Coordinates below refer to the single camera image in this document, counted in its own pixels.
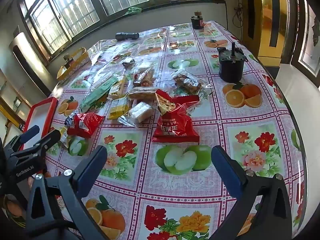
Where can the black cylinder container with stick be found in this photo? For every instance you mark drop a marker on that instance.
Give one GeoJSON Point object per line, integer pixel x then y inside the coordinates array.
{"type": "Point", "coordinates": [230, 70]}

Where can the small red snack packet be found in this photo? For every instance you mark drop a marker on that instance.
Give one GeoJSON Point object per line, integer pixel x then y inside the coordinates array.
{"type": "Point", "coordinates": [85, 125]}

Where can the clear packet dark seed bar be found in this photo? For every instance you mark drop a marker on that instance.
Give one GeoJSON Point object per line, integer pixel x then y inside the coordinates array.
{"type": "Point", "coordinates": [128, 62]}

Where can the black jar with cork lid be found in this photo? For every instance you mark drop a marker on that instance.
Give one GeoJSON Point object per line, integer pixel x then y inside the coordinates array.
{"type": "Point", "coordinates": [197, 22]}

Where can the red rimmed tray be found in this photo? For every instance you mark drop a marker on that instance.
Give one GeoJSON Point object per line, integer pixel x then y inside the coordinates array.
{"type": "Point", "coordinates": [40, 115]}

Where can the clear packet brown nut bar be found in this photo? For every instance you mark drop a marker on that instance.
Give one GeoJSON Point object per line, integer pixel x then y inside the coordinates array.
{"type": "Point", "coordinates": [188, 82]}

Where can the golden wooden door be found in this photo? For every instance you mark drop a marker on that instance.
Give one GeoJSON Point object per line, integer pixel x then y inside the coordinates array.
{"type": "Point", "coordinates": [270, 30]}

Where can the clear packet white cake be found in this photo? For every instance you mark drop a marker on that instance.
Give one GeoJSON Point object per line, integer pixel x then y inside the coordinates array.
{"type": "Point", "coordinates": [140, 112]}

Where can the long golden snack packet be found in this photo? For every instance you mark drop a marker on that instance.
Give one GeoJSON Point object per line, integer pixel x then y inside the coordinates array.
{"type": "Point", "coordinates": [142, 93]}

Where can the black snack packet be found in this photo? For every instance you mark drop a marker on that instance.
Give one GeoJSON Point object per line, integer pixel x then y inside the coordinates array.
{"type": "Point", "coordinates": [70, 120]}

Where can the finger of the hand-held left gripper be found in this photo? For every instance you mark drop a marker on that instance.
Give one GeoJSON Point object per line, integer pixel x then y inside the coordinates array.
{"type": "Point", "coordinates": [30, 133]}
{"type": "Point", "coordinates": [48, 140]}

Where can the person's left hand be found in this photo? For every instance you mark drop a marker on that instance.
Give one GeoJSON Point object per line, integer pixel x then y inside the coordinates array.
{"type": "Point", "coordinates": [14, 207]}

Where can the barred window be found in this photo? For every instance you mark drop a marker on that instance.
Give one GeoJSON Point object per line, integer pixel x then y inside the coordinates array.
{"type": "Point", "coordinates": [75, 10]}

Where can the small yellow clear snack packet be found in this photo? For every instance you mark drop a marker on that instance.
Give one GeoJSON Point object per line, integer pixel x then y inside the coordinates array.
{"type": "Point", "coordinates": [64, 132]}

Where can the green snack packet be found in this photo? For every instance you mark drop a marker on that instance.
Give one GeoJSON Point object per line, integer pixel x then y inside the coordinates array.
{"type": "Point", "coordinates": [98, 92]}

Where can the yellow rimmed cardboard box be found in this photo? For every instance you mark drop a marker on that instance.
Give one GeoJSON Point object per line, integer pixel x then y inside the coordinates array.
{"type": "Point", "coordinates": [80, 60]}

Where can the black flashlight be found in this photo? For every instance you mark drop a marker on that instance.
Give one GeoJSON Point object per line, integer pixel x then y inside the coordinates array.
{"type": "Point", "coordinates": [127, 36]}

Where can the clear packet red brown label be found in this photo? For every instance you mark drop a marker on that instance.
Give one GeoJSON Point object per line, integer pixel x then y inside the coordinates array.
{"type": "Point", "coordinates": [142, 76]}

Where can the yellow framed wall shelf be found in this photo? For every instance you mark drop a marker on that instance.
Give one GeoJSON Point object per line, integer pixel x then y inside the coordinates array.
{"type": "Point", "coordinates": [7, 90]}

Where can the fruit and flower printed tablecloth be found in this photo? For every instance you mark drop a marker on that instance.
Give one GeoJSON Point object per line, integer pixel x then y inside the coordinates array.
{"type": "Point", "coordinates": [212, 120]}

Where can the dark framed glass door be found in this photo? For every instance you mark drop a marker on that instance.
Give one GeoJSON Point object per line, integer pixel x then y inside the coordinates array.
{"type": "Point", "coordinates": [310, 42]}

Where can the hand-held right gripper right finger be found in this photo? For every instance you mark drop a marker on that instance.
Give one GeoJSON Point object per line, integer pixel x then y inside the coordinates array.
{"type": "Point", "coordinates": [226, 172]}

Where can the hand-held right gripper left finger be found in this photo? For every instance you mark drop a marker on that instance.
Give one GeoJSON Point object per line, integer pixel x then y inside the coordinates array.
{"type": "Point", "coordinates": [91, 170]}

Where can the large red snack packet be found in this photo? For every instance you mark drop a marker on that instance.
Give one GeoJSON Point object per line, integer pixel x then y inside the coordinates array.
{"type": "Point", "coordinates": [175, 122]}

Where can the green cloth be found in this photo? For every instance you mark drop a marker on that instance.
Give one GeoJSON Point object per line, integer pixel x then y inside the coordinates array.
{"type": "Point", "coordinates": [135, 10]}

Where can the beige standing air conditioner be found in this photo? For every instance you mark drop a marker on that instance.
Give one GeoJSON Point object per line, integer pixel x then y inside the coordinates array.
{"type": "Point", "coordinates": [25, 55]}

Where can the yellow white snack packet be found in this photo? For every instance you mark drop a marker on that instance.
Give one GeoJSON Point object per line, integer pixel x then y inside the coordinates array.
{"type": "Point", "coordinates": [118, 108]}
{"type": "Point", "coordinates": [117, 88]}

